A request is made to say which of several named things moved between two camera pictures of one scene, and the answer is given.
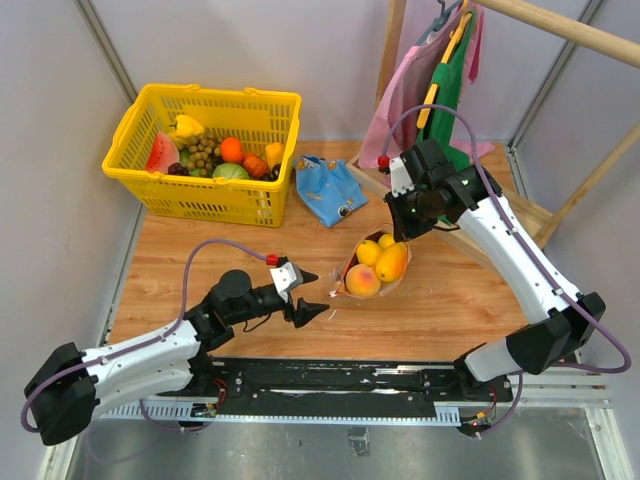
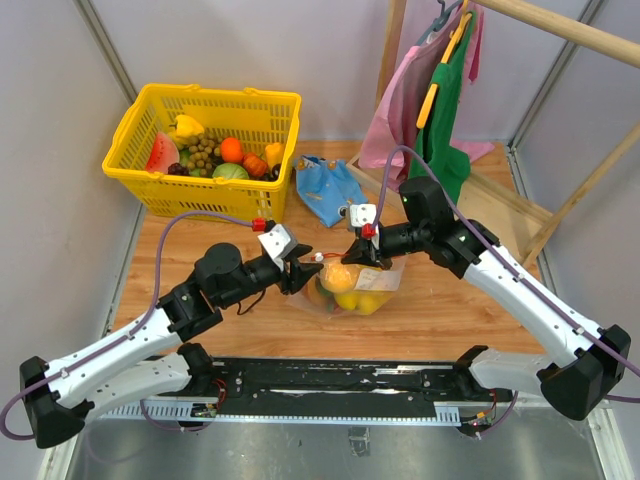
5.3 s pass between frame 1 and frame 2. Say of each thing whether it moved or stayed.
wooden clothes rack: stayed
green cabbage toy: stayed
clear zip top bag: moved
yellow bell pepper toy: stayed
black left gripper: moved
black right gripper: moved
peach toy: moved
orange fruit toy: stayed
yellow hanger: stayed
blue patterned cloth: stayed
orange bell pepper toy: stayed
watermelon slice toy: stayed
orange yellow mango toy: moved
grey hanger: stayed
